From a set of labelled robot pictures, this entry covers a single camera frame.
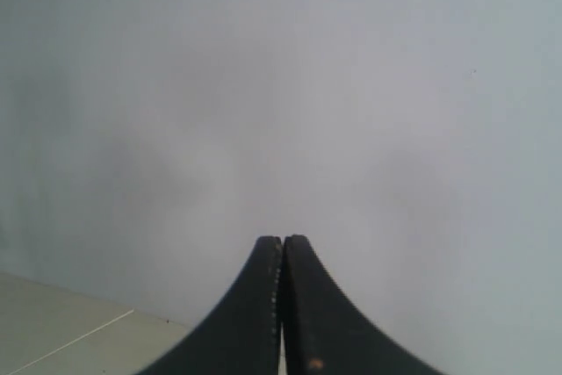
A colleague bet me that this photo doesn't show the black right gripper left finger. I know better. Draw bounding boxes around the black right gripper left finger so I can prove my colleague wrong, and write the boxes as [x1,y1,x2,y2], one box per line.
[141,236,282,375]

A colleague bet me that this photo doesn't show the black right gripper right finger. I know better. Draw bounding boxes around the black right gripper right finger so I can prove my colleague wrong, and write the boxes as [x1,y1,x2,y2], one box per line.
[280,234,439,375]

